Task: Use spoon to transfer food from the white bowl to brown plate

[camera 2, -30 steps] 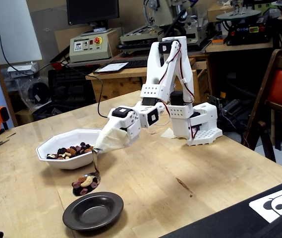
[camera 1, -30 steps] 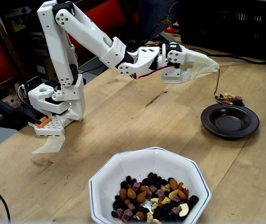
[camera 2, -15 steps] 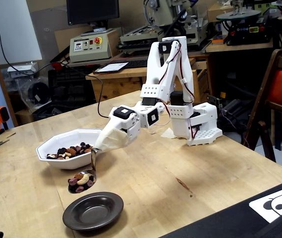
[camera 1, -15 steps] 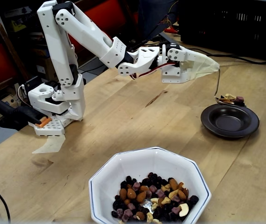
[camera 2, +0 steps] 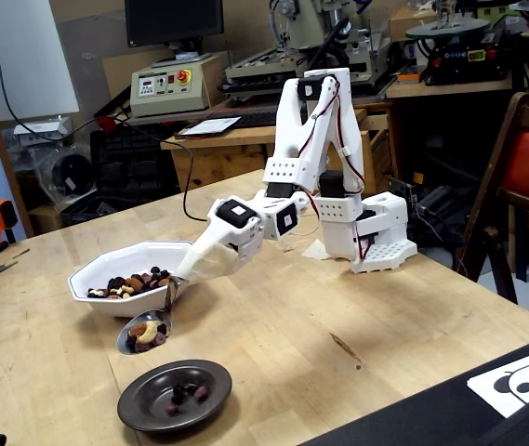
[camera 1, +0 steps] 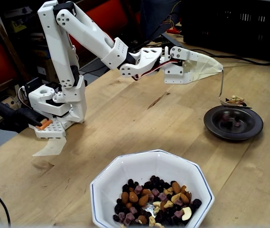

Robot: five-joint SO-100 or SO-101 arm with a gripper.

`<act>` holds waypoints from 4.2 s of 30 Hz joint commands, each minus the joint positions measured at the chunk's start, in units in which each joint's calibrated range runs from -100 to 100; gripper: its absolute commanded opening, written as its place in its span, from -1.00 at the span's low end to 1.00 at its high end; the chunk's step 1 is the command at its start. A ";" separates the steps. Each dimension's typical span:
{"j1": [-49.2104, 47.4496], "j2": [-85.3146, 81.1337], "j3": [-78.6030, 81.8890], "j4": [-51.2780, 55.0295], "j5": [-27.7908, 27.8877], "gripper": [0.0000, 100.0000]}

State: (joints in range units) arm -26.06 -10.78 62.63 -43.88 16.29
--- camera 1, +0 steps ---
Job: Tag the white robot arm with base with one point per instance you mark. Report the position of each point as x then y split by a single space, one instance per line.
54 47

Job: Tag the black plastic crate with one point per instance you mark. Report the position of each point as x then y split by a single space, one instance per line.
232 23

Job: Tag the large trail mix heap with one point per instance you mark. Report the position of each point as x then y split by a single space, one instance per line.
134 197

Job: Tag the small trail mix portion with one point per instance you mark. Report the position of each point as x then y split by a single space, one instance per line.
235 98

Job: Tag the black clamp orange tip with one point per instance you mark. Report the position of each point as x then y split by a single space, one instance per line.
18 116

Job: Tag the dark brown plate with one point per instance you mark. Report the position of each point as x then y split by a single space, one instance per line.
251 128

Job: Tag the taped white gripper finger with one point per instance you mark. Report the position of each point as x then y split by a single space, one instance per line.
196 59
201 72

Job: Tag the person in dark blue clothes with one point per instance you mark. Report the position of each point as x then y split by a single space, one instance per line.
158 16

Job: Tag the white octagonal bowl blue rim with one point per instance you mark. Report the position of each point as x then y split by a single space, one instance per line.
125 171

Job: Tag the yellow green labelled box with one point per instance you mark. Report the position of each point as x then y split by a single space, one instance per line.
18 26

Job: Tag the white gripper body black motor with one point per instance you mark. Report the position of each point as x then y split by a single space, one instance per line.
175 75

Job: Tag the bent metal spoon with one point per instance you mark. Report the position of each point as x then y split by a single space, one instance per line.
229 105

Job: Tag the grey usb hub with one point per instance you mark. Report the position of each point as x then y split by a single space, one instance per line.
170 39

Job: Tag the red alligator clip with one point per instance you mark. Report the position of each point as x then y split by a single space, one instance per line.
172 30

